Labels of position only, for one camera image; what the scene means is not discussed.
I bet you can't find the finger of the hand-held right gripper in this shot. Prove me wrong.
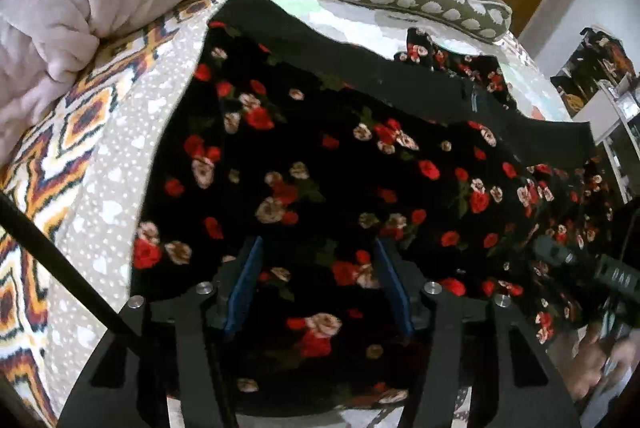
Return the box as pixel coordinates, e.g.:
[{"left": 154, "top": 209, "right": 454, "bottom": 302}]
[{"left": 531, "top": 235, "right": 600, "bottom": 270}]

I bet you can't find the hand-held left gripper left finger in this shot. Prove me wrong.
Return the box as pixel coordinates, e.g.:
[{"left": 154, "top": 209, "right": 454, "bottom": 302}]
[{"left": 57, "top": 235, "right": 266, "bottom": 428}]

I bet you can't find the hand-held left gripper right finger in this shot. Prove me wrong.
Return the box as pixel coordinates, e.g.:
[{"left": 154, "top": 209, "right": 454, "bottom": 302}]
[{"left": 372, "top": 235, "right": 583, "bottom": 428}]

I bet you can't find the black floral dress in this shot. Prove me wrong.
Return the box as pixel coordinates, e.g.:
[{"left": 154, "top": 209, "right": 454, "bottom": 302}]
[{"left": 131, "top": 0, "right": 621, "bottom": 414}]

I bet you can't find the person's right hand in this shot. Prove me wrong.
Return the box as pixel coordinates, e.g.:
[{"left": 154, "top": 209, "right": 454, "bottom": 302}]
[{"left": 569, "top": 321, "right": 640, "bottom": 405}]

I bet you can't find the white shelf unit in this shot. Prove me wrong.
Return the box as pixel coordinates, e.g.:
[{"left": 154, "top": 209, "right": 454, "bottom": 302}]
[{"left": 574, "top": 78, "right": 640, "bottom": 205}]

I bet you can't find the beige heart-dotted bed sheet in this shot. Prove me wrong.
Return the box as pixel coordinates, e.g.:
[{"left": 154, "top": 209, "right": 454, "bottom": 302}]
[{"left": 44, "top": 0, "right": 576, "bottom": 428}]

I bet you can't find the black rod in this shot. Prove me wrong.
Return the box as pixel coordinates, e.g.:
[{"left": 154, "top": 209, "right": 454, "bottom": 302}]
[{"left": 0, "top": 191, "right": 147, "bottom": 345}]

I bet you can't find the dark printed hanging cloth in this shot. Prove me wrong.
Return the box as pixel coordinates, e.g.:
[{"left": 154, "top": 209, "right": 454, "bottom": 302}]
[{"left": 550, "top": 26, "right": 637, "bottom": 119}]

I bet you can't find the orange zigzag patterned blanket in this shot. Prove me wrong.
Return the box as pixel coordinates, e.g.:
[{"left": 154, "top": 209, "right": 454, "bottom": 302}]
[{"left": 0, "top": 0, "right": 226, "bottom": 428}]

